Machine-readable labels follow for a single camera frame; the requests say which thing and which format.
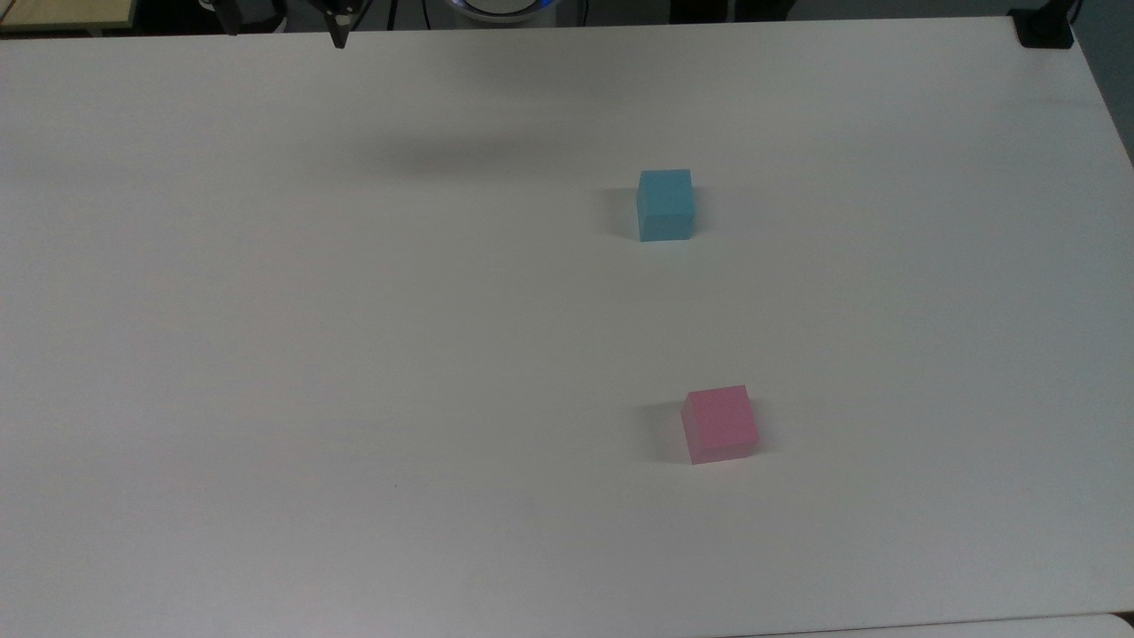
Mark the blue foam cube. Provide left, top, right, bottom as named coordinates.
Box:
left=636, top=168, right=696, bottom=243

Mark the pink foam cube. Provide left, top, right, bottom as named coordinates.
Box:
left=680, top=385, right=760, bottom=465

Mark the black table clamp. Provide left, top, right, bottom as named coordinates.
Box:
left=1008, top=0, right=1084, bottom=50

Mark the light wooden table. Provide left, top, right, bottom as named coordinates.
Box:
left=0, top=0, right=139, bottom=35

